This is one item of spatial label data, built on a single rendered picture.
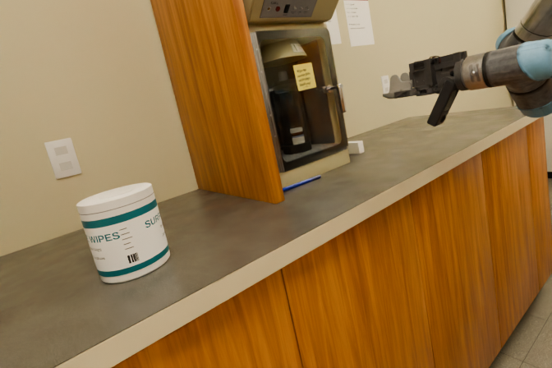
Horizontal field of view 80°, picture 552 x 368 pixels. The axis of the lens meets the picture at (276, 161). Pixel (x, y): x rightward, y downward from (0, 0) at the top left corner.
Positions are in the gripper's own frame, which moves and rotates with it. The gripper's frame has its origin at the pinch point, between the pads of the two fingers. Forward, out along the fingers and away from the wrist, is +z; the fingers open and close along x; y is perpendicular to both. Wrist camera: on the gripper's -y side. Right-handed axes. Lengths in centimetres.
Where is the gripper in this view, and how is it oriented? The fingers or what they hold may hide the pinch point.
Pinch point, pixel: (390, 96)
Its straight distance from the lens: 97.0
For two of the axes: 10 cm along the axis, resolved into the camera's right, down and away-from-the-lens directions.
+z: -6.0, -0.1, 8.0
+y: -2.1, -9.6, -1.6
